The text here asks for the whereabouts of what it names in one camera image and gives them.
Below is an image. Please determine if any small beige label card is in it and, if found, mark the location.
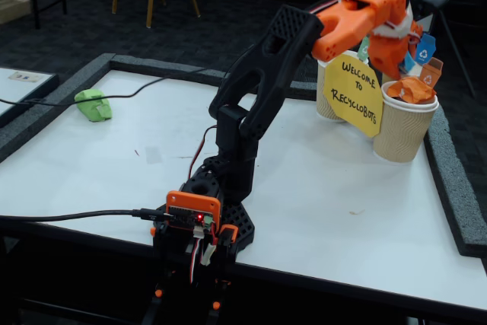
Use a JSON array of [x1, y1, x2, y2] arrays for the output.
[[8, 71, 46, 84]]

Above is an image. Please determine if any controller output wire bundle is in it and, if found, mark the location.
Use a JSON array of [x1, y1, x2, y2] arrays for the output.
[[188, 225, 216, 286]]

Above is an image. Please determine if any black usb power cable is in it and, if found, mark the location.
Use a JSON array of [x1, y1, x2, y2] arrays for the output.
[[0, 208, 172, 224]]

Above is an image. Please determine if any yellow handwritten welcome sign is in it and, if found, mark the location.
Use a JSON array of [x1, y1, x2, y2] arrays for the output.
[[322, 53, 384, 139]]

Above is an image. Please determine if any black camera cable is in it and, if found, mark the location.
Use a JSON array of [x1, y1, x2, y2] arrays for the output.
[[0, 67, 214, 107]]

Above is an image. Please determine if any paper cup with green tag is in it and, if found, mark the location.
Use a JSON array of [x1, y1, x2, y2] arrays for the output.
[[317, 49, 370, 123]]

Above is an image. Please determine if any red white black servo wire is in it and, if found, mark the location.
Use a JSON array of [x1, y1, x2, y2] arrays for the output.
[[188, 0, 381, 183]]

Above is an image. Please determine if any orange controller board housing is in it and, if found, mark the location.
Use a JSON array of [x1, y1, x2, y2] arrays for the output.
[[165, 190, 222, 245]]

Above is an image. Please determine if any green paper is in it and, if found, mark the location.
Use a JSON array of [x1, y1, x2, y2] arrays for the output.
[[74, 88, 114, 123]]

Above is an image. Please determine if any paper cup with orange tag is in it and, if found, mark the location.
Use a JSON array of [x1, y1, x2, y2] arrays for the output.
[[372, 80, 440, 165]]

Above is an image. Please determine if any black robot base clamp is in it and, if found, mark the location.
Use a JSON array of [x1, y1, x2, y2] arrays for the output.
[[140, 197, 256, 325]]

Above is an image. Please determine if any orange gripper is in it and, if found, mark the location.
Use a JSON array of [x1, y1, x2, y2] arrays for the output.
[[368, 21, 425, 81]]

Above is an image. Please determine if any wooden box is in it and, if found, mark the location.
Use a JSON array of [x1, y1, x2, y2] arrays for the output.
[[0, 0, 31, 25]]

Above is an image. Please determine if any orange paper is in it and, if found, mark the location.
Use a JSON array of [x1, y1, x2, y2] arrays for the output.
[[384, 75, 438, 104]]

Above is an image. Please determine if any white side table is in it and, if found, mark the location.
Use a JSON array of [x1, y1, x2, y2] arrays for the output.
[[0, 67, 61, 128]]

